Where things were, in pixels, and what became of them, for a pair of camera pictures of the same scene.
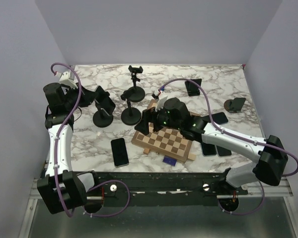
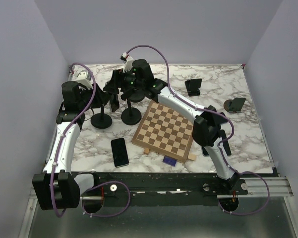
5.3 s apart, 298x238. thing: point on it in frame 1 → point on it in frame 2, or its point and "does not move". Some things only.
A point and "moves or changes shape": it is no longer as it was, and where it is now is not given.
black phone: [119, 154] does not move
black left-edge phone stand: [130, 116] does not move
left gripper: [87, 95] does not move
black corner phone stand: [101, 118] does not move
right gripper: [143, 126] → [115, 82]
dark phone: [106, 103] moves or changes shape
